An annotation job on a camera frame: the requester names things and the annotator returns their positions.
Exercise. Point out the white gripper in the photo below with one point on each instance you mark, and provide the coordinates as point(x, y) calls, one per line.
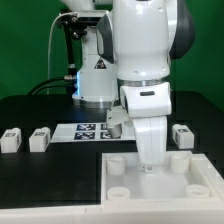
point(148, 108)

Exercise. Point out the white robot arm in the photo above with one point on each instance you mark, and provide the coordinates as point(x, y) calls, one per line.
point(127, 49)

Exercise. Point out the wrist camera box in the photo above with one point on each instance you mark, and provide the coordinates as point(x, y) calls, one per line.
point(118, 122)

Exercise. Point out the silver depth camera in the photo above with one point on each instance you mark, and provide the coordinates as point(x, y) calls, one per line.
point(90, 18)

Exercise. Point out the white sheet with fiducial tags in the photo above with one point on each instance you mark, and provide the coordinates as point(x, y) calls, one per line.
point(87, 132)

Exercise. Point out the white square table top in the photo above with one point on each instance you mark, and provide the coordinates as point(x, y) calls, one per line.
point(182, 175)

